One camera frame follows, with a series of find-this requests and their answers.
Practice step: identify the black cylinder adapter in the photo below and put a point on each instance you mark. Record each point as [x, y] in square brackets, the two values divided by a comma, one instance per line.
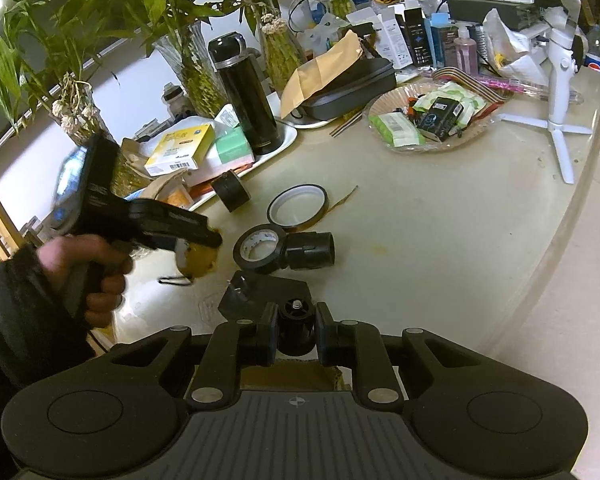
[310, 252]

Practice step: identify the person's left forearm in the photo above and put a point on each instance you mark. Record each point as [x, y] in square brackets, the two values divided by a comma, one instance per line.
[15, 320]

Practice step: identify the black chamfered cube case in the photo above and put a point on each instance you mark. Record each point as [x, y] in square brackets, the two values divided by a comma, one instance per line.
[265, 295]

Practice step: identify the small green white packet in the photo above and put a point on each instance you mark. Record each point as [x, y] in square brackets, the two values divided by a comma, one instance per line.
[227, 116]

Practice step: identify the white tray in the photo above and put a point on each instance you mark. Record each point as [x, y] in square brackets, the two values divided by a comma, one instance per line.
[280, 142]

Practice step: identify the black thermos bottle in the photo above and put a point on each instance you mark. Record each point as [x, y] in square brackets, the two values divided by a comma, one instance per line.
[245, 100]

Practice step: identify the white gimbal tripod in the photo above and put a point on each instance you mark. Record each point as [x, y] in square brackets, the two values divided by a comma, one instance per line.
[562, 60]

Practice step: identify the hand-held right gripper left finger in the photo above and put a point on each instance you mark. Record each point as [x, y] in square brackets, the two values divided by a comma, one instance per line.
[271, 337]

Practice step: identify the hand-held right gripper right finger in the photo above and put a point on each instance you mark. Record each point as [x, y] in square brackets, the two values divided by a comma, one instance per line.
[323, 337]

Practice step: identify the small clear jar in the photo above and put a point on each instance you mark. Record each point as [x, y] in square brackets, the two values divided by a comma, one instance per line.
[177, 100]

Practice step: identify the white plastic bag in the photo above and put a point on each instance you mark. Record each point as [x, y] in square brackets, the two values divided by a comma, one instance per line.
[505, 40]

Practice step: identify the blue carton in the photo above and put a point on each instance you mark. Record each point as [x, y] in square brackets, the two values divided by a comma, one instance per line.
[444, 42]

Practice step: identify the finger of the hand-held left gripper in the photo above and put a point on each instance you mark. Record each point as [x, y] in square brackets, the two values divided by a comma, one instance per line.
[175, 222]

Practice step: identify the woven paper plate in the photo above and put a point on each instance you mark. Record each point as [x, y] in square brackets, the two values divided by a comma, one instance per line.
[460, 137]

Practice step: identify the wooden chopsticks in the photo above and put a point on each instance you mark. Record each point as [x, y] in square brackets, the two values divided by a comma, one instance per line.
[347, 122]

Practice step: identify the kraft paper envelope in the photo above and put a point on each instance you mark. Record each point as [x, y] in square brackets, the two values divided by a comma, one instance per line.
[320, 75]

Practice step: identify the cola bottle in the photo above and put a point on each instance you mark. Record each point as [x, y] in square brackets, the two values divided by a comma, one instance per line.
[596, 52]

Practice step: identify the pink soap pump bottle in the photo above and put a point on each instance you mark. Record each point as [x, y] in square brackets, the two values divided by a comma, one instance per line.
[465, 47]

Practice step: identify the black zip case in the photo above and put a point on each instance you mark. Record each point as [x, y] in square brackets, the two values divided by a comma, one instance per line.
[360, 87]

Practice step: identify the glass vase with white flowers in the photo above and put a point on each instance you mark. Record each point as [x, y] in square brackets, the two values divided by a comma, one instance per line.
[80, 115]

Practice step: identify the amber tape roll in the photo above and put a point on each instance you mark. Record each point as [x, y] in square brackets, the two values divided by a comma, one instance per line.
[290, 227]

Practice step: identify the green wet wipes pack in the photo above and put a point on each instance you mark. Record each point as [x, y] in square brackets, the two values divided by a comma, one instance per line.
[395, 129]

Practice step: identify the yellow cardboard box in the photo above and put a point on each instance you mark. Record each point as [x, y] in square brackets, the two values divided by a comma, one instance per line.
[180, 147]

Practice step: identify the black carton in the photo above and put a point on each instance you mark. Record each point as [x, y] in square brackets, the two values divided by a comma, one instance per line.
[416, 37]

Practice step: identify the pale green wipes pack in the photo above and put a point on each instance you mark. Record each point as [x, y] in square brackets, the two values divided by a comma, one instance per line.
[472, 102]

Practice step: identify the black electrical tape roll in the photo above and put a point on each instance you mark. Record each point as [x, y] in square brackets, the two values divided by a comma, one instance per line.
[242, 260]

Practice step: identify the green tissue box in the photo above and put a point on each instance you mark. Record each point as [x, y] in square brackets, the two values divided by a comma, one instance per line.
[232, 147]

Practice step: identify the brown tape strip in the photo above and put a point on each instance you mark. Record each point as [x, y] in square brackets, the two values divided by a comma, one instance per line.
[342, 199]

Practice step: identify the black small packet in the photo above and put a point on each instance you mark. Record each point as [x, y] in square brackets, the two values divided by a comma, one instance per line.
[442, 112]

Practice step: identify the person's left hand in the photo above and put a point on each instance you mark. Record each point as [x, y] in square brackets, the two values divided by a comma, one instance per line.
[75, 255]

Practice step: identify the orange packet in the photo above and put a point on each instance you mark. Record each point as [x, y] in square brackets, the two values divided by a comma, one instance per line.
[178, 199]

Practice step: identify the white carton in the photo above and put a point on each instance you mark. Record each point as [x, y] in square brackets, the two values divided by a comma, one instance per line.
[387, 37]

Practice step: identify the wide black tape roll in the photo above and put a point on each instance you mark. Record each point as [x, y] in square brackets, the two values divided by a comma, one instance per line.
[235, 192]

